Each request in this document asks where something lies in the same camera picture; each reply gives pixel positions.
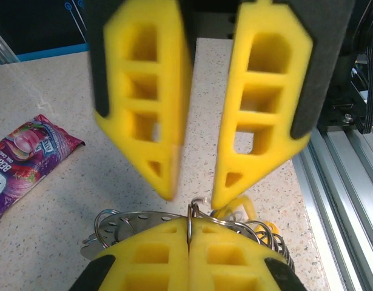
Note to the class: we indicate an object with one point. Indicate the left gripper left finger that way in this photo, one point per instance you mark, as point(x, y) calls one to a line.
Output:
point(149, 266)

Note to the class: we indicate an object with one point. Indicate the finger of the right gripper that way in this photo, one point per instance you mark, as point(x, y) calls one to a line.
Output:
point(298, 75)
point(113, 75)

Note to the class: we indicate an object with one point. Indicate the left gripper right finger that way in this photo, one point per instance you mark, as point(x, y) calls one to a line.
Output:
point(228, 266)

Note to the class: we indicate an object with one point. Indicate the yellow capped key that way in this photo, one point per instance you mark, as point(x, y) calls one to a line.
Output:
point(245, 206)

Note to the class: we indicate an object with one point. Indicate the purple candy bag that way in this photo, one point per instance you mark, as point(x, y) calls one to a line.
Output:
point(25, 157)

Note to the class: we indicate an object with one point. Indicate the aluminium frame post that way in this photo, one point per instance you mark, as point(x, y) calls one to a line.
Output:
point(1, 48)

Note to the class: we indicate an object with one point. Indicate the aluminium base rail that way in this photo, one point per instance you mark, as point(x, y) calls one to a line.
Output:
point(350, 197)

